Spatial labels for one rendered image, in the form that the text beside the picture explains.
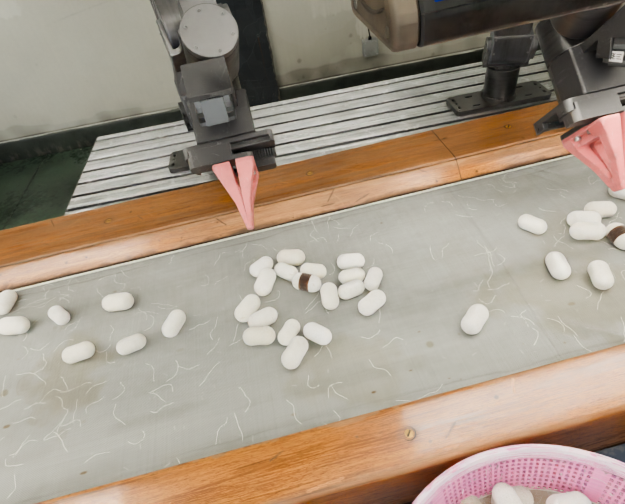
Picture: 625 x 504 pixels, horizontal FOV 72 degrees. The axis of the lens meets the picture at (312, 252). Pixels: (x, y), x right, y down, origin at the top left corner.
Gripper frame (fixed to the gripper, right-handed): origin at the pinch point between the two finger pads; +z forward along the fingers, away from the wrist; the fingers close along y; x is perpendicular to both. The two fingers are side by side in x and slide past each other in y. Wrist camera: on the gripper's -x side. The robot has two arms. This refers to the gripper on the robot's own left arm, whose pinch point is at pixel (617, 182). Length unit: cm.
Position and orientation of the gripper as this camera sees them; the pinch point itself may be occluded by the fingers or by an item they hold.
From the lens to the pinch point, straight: 56.5
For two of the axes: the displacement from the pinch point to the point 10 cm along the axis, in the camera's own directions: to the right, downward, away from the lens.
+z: 2.4, 9.6, -1.2
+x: -0.3, 1.3, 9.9
